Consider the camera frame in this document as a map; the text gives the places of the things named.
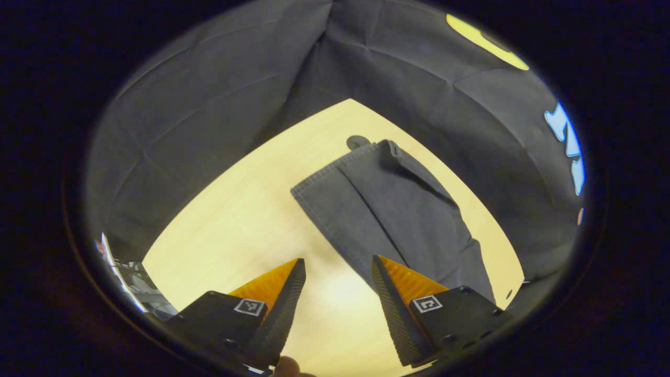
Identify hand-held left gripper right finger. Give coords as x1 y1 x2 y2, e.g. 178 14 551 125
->
371 255 513 368

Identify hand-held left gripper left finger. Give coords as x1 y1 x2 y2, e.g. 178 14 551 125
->
166 258 307 373

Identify dark grey jeans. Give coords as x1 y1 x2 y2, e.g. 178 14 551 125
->
291 139 495 304

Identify grey and white equipment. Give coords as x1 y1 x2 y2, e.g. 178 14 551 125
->
94 233 178 321

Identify black backdrop cloth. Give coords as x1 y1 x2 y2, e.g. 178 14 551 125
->
85 0 586 283

